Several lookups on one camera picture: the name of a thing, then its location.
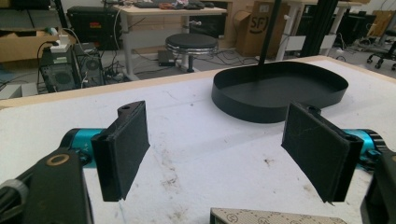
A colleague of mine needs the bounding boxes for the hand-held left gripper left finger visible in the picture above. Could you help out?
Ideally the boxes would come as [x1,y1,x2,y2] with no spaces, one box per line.
[91,100,151,203]

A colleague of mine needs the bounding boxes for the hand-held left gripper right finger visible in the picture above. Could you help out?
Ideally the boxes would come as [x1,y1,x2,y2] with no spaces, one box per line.
[280,101,364,203]

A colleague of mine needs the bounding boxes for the black oval tray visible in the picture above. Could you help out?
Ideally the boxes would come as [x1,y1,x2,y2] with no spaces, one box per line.
[211,61,349,124]

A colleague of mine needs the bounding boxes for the beige patterned box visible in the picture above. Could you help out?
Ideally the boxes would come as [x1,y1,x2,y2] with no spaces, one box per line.
[209,207,349,224]

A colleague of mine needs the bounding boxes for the black computer tower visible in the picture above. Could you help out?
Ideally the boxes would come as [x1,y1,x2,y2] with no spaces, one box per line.
[37,42,106,93]

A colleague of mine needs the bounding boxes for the small black box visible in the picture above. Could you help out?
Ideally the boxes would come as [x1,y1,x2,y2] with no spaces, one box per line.
[157,49,177,67]

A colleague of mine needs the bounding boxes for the black office chair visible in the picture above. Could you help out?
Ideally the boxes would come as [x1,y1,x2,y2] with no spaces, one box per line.
[366,29,396,71]

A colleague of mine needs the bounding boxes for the black metal stand pole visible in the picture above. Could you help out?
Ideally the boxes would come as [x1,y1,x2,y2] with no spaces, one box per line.
[258,0,283,67]

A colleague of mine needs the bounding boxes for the white power adapter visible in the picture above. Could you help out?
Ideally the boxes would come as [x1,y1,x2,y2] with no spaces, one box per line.
[49,34,72,54]

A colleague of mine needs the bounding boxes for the black round stool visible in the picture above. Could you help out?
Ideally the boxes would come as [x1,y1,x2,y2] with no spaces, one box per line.
[164,33,219,74]

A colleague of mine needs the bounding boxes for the black equipment case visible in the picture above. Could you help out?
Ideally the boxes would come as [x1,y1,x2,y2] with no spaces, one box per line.
[66,6,123,51]

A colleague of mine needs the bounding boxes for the brown cardboard box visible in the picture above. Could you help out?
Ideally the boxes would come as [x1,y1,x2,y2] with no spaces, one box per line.
[233,0,276,58]

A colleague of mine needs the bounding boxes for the wooden desk with white legs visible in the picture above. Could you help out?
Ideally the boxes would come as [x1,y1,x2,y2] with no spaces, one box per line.
[113,3,228,82]

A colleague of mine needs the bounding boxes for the black aluminium frame post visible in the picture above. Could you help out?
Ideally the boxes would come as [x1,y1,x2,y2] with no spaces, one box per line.
[299,0,339,58]

